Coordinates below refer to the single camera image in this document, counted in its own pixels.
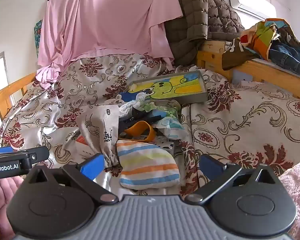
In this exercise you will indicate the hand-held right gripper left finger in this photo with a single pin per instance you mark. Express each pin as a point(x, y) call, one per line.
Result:
point(92, 167)

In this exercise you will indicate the pink bed sheet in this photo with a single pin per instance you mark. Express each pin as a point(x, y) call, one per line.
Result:
point(102, 17)

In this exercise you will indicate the wall poster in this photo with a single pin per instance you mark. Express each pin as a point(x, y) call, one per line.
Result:
point(37, 35)

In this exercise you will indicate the black striped sock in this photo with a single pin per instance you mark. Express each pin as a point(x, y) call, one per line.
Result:
point(145, 117)

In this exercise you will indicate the colourful patchwork cloth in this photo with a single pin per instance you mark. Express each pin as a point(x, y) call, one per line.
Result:
point(262, 37)

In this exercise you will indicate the striped cloth pouch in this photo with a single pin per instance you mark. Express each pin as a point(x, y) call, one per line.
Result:
point(145, 165)

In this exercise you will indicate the brown garment with white print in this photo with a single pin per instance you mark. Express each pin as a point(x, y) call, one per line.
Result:
point(235, 57)

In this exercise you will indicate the orange and white box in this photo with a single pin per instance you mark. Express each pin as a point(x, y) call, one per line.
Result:
point(81, 142)

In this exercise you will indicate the brown quilted jacket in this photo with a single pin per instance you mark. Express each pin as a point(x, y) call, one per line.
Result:
point(202, 12)

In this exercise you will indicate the bag of green foam pieces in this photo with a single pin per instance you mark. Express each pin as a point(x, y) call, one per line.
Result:
point(152, 108)

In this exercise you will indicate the light blue board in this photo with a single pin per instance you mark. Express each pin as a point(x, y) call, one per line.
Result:
point(237, 76)

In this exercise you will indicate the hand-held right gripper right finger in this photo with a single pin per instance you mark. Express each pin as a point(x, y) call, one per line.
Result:
point(210, 166)

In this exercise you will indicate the white knotted cloth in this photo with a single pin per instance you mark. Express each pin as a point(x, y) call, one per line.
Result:
point(130, 110)

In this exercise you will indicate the blue jeans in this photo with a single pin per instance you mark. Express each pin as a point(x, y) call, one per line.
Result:
point(290, 55)

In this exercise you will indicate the floral satin bedspread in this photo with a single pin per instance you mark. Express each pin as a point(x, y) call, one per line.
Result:
point(252, 120)

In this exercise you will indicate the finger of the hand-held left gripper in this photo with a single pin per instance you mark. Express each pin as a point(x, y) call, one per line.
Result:
point(0, 150)

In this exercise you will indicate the person's pink quilted clothing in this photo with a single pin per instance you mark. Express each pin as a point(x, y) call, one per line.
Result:
point(0, 205)

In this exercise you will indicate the wooden bunk frame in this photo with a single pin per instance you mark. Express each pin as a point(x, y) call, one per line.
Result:
point(260, 67)

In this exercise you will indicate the grey tray with coloured drawing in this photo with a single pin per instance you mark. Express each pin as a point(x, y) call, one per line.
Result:
point(180, 87)

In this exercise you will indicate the orange band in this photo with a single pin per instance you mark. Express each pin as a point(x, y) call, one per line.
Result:
point(140, 125)

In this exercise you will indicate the white air conditioner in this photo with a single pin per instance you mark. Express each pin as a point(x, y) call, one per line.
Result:
point(252, 2)

